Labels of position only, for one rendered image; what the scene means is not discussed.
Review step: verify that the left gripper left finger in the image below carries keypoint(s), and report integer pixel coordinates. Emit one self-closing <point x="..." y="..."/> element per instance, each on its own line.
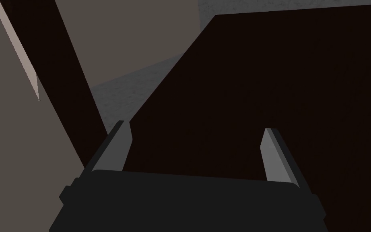
<point x="114" y="150"/>

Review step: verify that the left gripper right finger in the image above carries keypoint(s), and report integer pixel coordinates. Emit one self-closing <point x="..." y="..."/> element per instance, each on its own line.
<point x="277" y="159"/>

